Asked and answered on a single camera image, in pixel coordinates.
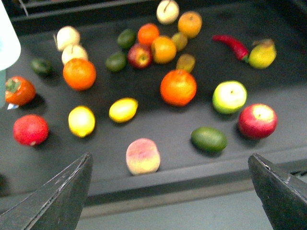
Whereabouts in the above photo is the orange persimmon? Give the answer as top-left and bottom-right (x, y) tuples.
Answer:
(5, 76), (36, 106)

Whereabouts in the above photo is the yellow lemon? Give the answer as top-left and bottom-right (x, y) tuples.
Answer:
(68, 105), (95, 138)
(109, 97), (139, 123)

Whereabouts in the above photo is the white price label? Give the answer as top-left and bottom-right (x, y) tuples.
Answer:
(7, 103), (19, 110)

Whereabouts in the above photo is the small orange mandarin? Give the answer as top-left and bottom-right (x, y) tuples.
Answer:
(137, 23), (160, 46)

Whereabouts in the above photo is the yellow pear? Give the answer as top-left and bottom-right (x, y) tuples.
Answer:
(248, 38), (277, 69)

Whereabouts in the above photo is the red chili pepper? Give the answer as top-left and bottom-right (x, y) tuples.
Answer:
(212, 34), (249, 63)

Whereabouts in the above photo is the red apple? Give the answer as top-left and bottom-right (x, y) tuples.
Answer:
(127, 44), (153, 69)
(237, 103), (278, 139)

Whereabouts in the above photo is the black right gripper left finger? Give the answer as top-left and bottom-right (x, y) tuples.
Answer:
(0, 153), (93, 230)

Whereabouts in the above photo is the red pomegranate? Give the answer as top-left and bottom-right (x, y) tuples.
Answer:
(13, 114), (49, 146)

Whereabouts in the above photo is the dark green avocado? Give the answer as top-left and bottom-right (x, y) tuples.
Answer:
(30, 58), (52, 76)

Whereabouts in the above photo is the pink peach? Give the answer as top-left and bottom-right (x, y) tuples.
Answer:
(126, 138), (161, 175)

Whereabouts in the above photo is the white pear far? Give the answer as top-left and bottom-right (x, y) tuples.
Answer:
(156, 0), (179, 25)

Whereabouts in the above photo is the white onion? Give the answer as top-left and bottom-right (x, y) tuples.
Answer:
(53, 26), (81, 51)

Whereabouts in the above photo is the red apple front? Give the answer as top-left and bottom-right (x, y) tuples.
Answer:
(237, 103), (278, 139)

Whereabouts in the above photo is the front fruit shelf tray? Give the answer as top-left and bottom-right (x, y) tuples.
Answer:
(0, 0), (307, 211)

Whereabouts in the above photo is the brown kiwi upper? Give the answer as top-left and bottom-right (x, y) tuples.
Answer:
(171, 32), (188, 52)

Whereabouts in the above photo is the green lime upper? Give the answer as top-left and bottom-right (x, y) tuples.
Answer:
(117, 29), (136, 49)

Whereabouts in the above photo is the orange at bottom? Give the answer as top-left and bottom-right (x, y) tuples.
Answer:
(160, 69), (197, 107)

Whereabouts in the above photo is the green lime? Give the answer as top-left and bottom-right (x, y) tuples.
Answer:
(117, 29), (136, 49)
(105, 52), (127, 72)

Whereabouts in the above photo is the green avocado front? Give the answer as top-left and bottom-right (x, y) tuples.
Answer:
(190, 126), (228, 152)

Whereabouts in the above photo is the light blue shopping basket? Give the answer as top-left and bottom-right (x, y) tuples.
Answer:
(0, 1), (21, 108)

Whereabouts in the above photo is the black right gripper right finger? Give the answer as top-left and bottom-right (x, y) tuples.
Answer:
(248, 153), (307, 230)

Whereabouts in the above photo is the large orange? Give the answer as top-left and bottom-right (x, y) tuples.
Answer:
(62, 58), (96, 91)

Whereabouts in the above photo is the yellow orange fruit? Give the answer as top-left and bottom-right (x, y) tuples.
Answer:
(151, 36), (177, 64)
(177, 11), (202, 39)

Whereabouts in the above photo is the white pear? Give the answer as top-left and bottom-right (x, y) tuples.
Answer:
(156, 0), (179, 25)
(61, 45), (88, 65)

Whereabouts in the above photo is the green apple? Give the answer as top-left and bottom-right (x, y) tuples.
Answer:
(212, 80), (248, 115)

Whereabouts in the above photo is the brown kiwi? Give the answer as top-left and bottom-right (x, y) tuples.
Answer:
(171, 32), (188, 52)
(176, 54), (196, 73)

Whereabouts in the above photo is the yellow orange fruit upper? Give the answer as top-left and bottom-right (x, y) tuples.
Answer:
(177, 11), (202, 39)

